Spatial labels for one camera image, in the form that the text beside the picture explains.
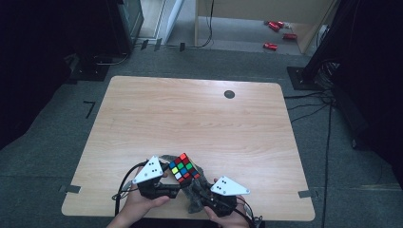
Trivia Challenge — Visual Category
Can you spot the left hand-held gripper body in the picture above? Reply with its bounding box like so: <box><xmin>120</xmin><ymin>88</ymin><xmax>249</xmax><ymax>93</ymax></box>
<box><xmin>131</xmin><ymin>155</ymin><xmax>182</xmax><ymax>200</ymax></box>

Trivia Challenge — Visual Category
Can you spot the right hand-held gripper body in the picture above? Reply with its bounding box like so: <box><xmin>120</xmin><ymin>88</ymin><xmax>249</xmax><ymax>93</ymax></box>
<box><xmin>202</xmin><ymin>176</ymin><xmax>251</xmax><ymax>219</ymax></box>

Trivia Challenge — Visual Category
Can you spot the grey cloth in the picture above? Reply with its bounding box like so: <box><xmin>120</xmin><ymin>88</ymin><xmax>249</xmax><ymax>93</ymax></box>
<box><xmin>159</xmin><ymin>154</ymin><xmax>208</xmax><ymax>214</ymax></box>

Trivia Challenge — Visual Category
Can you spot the multicoloured puzzle cube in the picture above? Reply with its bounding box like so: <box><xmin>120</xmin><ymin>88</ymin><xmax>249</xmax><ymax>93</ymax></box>
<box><xmin>168</xmin><ymin>152</ymin><xmax>202</xmax><ymax>184</ymax></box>

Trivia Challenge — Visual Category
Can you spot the person's right hand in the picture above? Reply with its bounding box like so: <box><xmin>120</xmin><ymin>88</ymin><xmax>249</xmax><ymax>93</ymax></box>
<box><xmin>203</xmin><ymin>178</ymin><xmax>252</xmax><ymax>228</ymax></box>

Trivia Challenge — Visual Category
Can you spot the person's left hand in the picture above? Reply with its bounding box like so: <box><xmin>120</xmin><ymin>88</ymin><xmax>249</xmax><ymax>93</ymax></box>
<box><xmin>121</xmin><ymin>170</ymin><xmax>172</xmax><ymax>220</ymax></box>

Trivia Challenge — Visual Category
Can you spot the grey tape piece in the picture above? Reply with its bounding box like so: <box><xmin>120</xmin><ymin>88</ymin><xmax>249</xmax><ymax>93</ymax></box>
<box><xmin>58</xmin><ymin>184</ymin><xmax>82</xmax><ymax>195</ymax></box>
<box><xmin>297</xmin><ymin>189</ymin><xmax>319</xmax><ymax>200</ymax></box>

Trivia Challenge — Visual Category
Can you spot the dark cabinet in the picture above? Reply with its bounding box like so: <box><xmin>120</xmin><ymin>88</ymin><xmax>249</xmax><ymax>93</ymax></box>
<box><xmin>106</xmin><ymin>0</ymin><xmax>145</xmax><ymax>55</ymax></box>

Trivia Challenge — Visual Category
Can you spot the white panel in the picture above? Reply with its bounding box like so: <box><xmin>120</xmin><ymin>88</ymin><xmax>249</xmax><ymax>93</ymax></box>
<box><xmin>163</xmin><ymin>0</ymin><xmax>186</xmax><ymax>46</ymax></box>

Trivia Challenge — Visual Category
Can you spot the black stand pole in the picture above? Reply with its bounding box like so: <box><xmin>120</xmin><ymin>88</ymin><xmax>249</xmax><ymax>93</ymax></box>
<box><xmin>302</xmin><ymin>0</ymin><xmax>362</xmax><ymax>81</ymax></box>

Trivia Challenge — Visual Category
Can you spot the light wooden partition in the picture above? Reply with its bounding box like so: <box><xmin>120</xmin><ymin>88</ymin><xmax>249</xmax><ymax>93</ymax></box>
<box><xmin>193</xmin><ymin>0</ymin><xmax>338</xmax><ymax>55</ymax></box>

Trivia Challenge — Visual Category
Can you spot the left hand-held gripper black cable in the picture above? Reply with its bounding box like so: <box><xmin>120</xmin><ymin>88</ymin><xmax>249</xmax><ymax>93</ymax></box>
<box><xmin>110</xmin><ymin>161</ymin><xmax>150</xmax><ymax>217</ymax></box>

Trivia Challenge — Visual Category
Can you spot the hand-held gripper black cable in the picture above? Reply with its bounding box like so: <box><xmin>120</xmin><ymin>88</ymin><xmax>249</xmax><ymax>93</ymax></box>
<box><xmin>110</xmin><ymin>161</ymin><xmax>150</xmax><ymax>217</ymax></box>
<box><xmin>233</xmin><ymin>195</ymin><xmax>264</xmax><ymax>228</ymax></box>

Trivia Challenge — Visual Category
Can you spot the right hand-held gripper black cable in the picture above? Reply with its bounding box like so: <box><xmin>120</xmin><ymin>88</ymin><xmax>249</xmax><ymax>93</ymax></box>
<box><xmin>233</xmin><ymin>195</ymin><xmax>264</xmax><ymax>228</ymax></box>

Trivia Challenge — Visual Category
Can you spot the black looped floor cable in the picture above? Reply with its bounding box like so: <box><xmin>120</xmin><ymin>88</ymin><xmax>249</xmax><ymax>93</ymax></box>
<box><xmin>93</xmin><ymin>51</ymin><xmax>131</xmax><ymax>67</ymax></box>

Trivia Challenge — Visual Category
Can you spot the black floor base plate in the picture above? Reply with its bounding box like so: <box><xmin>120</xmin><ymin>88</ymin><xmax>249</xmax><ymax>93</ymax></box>
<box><xmin>67</xmin><ymin>53</ymin><xmax>112</xmax><ymax>84</ymax></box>

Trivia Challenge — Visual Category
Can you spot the black stand base plate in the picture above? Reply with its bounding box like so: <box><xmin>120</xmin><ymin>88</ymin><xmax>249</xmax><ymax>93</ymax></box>
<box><xmin>286</xmin><ymin>66</ymin><xmax>321</xmax><ymax>91</ymax></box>

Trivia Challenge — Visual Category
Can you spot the black hanging cable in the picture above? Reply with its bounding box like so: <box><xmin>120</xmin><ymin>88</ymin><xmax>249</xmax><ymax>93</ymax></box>
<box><xmin>164</xmin><ymin>0</ymin><xmax>215</xmax><ymax>49</ymax></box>

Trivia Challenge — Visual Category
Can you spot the coiled cable bundle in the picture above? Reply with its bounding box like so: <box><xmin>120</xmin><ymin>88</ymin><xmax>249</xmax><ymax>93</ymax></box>
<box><xmin>315</xmin><ymin>61</ymin><xmax>340</xmax><ymax>90</ymax></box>

